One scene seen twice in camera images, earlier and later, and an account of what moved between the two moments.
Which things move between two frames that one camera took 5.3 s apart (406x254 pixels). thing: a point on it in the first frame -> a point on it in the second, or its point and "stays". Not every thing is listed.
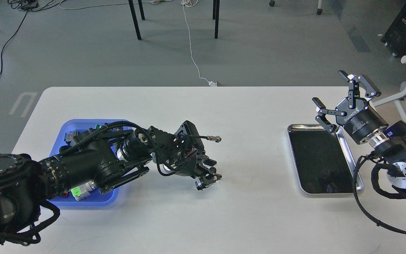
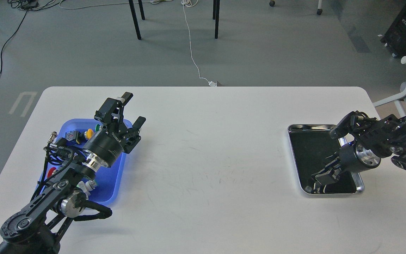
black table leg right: [215, 14] stays
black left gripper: [188, 165] -> [102, 148]
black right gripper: [358, 120] -> [350, 156]
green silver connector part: [83, 191] stays
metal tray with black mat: [324, 162] stays
